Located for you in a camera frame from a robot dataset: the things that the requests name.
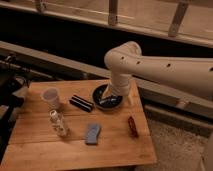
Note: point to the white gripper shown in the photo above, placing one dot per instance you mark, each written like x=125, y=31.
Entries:
x=119, y=85

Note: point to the clear plastic bottle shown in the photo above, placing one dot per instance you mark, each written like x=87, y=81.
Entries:
x=58, y=123

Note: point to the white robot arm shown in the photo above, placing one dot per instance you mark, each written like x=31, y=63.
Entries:
x=191, y=75

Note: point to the red pocket tool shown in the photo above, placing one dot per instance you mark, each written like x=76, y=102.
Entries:
x=132, y=127

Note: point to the blue sponge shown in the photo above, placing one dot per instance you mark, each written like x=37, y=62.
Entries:
x=92, y=133

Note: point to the translucent plastic cup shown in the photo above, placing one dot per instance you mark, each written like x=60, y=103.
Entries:
x=51, y=97

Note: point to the black equipment at left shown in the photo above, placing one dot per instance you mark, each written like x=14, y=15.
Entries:
x=10, y=82

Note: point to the metal frame rail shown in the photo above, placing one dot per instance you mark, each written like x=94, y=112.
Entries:
x=188, y=21

